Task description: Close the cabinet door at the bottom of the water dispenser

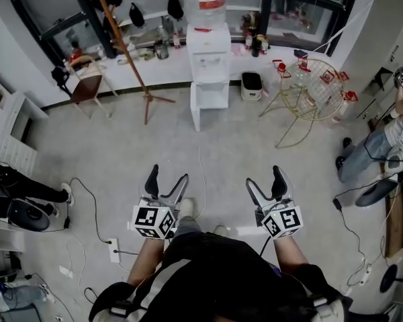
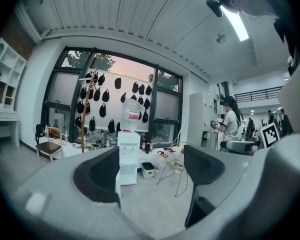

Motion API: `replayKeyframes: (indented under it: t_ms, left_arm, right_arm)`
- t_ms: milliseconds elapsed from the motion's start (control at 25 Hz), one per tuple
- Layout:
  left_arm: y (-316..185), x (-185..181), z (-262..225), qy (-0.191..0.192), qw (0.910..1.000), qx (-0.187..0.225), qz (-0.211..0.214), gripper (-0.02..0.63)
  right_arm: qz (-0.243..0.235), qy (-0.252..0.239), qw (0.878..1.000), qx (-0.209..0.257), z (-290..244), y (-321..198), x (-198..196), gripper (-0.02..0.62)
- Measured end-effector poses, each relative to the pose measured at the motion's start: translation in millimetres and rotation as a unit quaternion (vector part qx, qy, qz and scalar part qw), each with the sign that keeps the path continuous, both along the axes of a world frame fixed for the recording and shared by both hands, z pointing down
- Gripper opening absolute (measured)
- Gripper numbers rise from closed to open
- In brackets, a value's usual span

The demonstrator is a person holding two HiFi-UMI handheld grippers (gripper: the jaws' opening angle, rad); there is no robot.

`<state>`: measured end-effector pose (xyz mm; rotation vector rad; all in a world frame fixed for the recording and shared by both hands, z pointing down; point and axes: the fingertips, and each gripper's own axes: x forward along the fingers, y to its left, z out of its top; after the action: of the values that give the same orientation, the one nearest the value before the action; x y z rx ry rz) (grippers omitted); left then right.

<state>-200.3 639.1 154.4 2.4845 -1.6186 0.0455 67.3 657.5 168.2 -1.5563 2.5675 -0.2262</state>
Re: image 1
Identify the brown wooden chair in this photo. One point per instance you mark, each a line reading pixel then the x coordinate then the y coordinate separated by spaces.
pixel 87 87

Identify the person's left leg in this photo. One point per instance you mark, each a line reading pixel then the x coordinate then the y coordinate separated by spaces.
pixel 187 225

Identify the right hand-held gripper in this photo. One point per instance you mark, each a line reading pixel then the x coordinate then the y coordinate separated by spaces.
pixel 287 220

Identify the person's right white shoe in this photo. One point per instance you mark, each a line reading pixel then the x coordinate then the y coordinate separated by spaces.
pixel 221 230

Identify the dark glass bottle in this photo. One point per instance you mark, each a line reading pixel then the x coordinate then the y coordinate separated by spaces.
pixel 256 47

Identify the person's white shoe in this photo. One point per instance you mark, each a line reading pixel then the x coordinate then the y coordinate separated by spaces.
pixel 187 208
pixel 221 230

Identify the red yellow bottle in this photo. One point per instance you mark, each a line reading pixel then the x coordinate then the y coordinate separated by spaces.
pixel 264 45

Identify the clear plastic jug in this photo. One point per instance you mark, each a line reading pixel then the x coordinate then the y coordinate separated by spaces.
pixel 161 50

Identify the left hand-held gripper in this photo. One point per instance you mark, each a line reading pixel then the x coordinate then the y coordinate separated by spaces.
pixel 147 218

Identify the black round stool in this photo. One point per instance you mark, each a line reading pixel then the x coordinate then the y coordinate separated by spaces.
pixel 30 217
pixel 388 277

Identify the black backpack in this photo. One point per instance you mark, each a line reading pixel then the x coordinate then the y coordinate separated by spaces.
pixel 60 79

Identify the black framed window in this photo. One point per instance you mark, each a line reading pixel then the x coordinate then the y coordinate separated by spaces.
pixel 299 18
pixel 70 34

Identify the row of black caps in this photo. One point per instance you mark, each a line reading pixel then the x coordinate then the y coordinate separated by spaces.
pixel 136 15

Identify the white water dispenser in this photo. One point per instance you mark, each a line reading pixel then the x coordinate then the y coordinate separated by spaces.
pixel 208 45

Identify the wooden board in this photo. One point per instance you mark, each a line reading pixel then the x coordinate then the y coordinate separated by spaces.
pixel 401 220

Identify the empty jug red cap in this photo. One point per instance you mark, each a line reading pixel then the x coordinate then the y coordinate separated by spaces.
pixel 328 77
pixel 304 65
pixel 281 68
pixel 350 96

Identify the person's right forearm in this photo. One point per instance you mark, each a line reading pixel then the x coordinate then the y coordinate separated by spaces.
pixel 290 253

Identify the wooden coat rack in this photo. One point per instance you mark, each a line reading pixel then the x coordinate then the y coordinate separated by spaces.
pixel 126 50

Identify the person's left white shoe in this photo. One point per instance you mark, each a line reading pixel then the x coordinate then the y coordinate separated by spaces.
pixel 187 208

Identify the clear water jug red label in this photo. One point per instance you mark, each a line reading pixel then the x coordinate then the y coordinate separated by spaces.
pixel 205 12

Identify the grey round stool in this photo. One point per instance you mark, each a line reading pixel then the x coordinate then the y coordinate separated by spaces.
pixel 376 193

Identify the grey lockers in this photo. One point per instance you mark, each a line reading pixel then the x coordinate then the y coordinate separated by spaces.
pixel 396 55

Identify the person's left forearm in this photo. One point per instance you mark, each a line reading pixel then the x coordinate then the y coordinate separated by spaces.
pixel 146 260

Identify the clear bottle red label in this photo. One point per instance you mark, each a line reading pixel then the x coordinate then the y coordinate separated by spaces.
pixel 176 41
pixel 248 42

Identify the person's black jacket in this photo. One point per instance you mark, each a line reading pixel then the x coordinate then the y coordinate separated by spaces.
pixel 221 273

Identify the white trash bin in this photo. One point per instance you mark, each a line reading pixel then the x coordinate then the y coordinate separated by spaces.
pixel 252 89

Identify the translucent blue jug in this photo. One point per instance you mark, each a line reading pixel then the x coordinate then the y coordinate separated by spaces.
pixel 23 297

